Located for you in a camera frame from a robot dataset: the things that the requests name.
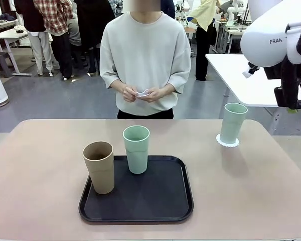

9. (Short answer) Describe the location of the person in black clothes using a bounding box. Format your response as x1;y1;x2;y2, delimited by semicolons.
74;0;116;75

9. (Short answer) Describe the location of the person in black vest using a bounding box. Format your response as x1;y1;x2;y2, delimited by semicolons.
14;0;54;77

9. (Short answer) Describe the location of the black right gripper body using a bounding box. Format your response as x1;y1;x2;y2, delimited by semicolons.
264;63;287;88

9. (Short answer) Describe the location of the brown plastic cup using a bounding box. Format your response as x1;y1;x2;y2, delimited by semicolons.
82;141;115;195

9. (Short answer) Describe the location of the white desk with grey legs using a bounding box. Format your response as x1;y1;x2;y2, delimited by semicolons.
0;29;32;77

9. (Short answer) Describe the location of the white scalloped coaster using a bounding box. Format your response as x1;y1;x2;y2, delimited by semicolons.
134;88;152;98
216;133;240;148

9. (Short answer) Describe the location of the black plastic tray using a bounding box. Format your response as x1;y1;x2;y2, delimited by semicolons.
78;155;194;225

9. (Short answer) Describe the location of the person's left hand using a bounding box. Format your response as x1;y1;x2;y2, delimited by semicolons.
143;87;167;104

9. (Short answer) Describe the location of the green plastic cup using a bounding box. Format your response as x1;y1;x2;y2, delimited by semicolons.
122;125;151;175
220;102;248;145

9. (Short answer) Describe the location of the white folding table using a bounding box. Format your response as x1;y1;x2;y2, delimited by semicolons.
205;53;301;134

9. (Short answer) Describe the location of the person in yellow shirt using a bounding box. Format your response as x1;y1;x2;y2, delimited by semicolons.
190;0;222;81

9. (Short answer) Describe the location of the person in beige sweater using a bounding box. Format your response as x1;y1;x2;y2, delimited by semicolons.
99;0;192;120

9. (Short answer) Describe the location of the seated person in grey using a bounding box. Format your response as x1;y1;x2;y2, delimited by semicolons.
66;15;82;48

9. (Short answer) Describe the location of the person's right hand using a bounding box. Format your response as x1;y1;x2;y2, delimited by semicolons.
122;85;139;103

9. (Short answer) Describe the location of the white background workbench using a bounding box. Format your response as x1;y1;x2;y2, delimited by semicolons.
215;21;244;55

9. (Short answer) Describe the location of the person in plaid shirt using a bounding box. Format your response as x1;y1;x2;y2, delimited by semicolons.
34;0;75;81

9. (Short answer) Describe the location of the grey plastic stool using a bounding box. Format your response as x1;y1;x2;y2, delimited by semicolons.
0;52;16;77

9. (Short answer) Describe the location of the person's left forearm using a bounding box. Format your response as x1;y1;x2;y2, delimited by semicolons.
157;85;177;96

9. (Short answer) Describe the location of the person's right forearm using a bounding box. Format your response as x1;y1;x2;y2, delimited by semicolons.
109;81;129;94

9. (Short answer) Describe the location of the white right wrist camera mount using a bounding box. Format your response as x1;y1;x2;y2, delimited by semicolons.
242;62;261;79

